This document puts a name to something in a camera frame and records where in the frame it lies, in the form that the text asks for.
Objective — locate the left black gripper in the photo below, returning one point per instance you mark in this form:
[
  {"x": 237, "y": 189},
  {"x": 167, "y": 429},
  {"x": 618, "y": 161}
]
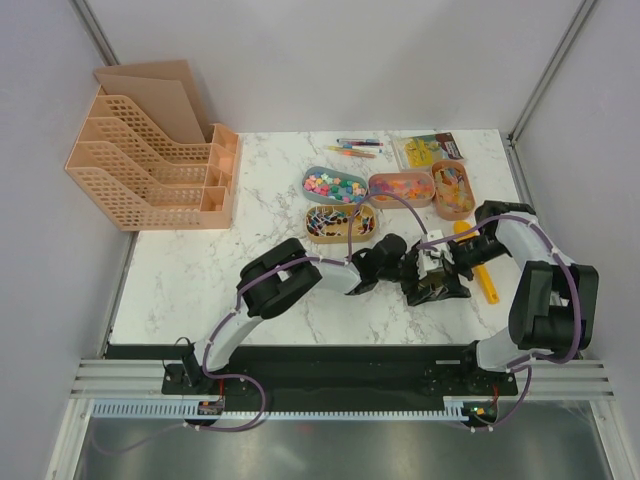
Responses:
[{"x": 424, "y": 295}]

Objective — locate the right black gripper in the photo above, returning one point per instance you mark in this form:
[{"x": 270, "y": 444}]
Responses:
[{"x": 452, "y": 285}]

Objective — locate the round gold jar lid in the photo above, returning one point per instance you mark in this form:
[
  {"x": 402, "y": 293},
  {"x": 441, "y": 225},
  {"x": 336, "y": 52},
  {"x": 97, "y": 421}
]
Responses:
[{"x": 435, "y": 281}]

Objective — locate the yellow plastic scoop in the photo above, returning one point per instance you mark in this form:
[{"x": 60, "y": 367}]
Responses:
[{"x": 481, "y": 274}]

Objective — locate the pink tray of gummy candies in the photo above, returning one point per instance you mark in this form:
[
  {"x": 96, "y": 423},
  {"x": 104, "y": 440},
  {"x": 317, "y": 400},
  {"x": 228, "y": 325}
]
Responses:
[{"x": 416, "y": 188}]

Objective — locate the tan tray of lollipops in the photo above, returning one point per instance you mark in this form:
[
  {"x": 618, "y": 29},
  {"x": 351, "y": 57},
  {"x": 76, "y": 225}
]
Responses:
[{"x": 331, "y": 224}]

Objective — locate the grey tray of colourful candies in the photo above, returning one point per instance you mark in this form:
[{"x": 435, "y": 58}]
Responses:
[{"x": 330, "y": 187}]

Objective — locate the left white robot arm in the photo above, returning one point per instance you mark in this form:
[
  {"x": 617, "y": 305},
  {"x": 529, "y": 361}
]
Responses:
[{"x": 271, "y": 284}]

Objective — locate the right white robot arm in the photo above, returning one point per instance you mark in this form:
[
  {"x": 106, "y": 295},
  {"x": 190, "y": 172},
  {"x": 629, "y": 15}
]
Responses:
[{"x": 553, "y": 309}]

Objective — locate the coloured pens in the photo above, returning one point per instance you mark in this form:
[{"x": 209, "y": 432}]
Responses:
[{"x": 361, "y": 148}]

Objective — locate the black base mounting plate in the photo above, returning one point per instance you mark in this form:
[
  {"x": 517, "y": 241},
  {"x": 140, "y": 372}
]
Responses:
[{"x": 245, "y": 394}]

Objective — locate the peach mesh file organizer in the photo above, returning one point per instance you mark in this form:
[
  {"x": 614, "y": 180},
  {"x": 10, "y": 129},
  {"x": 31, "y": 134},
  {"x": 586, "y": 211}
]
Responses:
[{"x": 149, "y": 156}]

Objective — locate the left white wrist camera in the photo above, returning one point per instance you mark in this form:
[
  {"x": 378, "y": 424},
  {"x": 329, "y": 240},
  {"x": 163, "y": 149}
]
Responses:
[{"x": 429, "y": 261}]

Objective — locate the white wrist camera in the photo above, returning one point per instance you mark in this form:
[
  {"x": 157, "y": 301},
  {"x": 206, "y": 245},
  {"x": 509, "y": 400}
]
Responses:
[
  {"x": 434, "y": 243},
  {"x": 429, "y": 261}
]

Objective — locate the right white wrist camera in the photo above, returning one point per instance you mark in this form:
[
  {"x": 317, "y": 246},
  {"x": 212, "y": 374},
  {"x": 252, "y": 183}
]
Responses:
[{"x": 434, "y": 243}]

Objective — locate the aluminium frame rail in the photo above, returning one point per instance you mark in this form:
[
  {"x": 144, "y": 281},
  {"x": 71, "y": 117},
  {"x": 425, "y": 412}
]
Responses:
[{"x": 146, "y": 379}]

